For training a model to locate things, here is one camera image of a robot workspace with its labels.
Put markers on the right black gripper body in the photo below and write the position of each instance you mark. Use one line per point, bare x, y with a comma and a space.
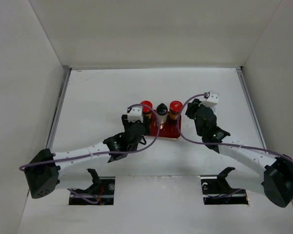
200, 132

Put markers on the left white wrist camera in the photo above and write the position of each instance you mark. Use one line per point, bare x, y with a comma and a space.
135, 114

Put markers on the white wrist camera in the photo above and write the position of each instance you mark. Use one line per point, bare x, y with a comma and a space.
211, 99
135, 114

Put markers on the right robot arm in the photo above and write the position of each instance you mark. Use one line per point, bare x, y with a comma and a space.
275, 170

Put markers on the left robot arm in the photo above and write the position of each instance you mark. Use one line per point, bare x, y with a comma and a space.
47, 169

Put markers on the black cap white bottle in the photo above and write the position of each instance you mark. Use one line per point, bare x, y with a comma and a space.
162, 112

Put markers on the red tray with gold emblem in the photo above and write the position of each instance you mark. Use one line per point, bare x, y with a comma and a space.
167, 130

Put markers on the red lid chili sauce jar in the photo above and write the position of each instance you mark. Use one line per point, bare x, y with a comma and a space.
147, 109

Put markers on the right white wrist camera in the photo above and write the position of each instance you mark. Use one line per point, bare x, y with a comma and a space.
211, 99

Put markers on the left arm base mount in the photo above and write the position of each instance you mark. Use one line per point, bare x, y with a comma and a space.
100, 192

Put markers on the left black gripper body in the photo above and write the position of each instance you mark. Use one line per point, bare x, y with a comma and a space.
129, 124

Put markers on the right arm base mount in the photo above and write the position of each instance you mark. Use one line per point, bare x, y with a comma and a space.
217, 191

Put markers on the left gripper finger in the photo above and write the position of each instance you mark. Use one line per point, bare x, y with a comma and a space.
147, 125
124, 121

